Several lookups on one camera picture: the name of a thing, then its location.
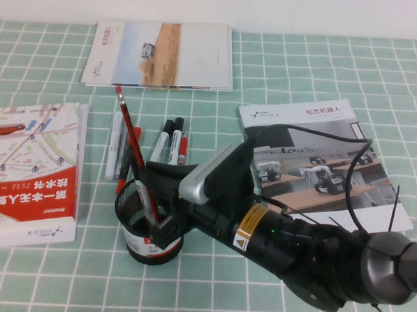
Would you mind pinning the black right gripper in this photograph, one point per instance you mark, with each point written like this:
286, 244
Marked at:
205, 218

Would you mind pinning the red cap white marker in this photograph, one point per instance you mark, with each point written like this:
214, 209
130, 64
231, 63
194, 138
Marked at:
183, 148

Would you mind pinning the green checked tablecloth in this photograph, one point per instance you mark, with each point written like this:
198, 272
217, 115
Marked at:
201, 285

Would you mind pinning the red and white map book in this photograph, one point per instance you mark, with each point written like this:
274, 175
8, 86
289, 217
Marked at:
29, 174

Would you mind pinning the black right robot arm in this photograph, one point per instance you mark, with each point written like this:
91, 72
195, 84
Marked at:
329, 253

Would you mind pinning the black mesh pen holder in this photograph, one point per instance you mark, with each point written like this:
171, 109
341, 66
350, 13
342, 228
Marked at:
137, 246

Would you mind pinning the black cap white marker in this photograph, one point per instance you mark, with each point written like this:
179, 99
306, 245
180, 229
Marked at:
162, 139
176, 140

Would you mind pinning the desert photo brochure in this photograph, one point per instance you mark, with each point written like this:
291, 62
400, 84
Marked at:
164, 56

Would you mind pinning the white marker pen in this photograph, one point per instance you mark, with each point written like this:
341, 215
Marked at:
113, 144

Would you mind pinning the red and black pen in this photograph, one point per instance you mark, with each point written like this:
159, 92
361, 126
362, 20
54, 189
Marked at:
121, 186

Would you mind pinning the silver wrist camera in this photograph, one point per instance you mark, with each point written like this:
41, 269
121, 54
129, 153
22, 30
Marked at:
200, 173

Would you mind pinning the grey pen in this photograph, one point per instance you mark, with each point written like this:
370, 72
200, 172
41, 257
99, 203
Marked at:
120, 158

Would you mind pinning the red pencil with eraser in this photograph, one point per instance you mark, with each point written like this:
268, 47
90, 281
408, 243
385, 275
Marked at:
126, 115

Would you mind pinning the robot lab photo brochure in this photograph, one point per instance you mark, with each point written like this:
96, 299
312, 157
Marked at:
319, 113

